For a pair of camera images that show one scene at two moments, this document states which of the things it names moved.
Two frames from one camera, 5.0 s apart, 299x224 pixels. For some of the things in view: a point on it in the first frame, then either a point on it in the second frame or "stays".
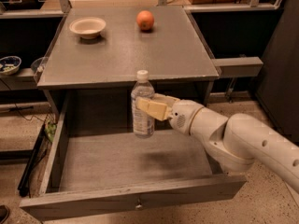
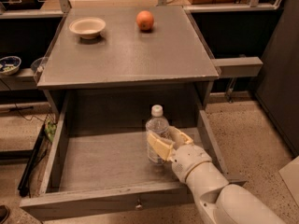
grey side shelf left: (23, 79) stays
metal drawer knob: (138, 205) stays
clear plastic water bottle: (143, 124) → (157, 125)
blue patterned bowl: (9, 65) stays
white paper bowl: (88, 27) stays
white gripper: (182, 114) → (189, 160)
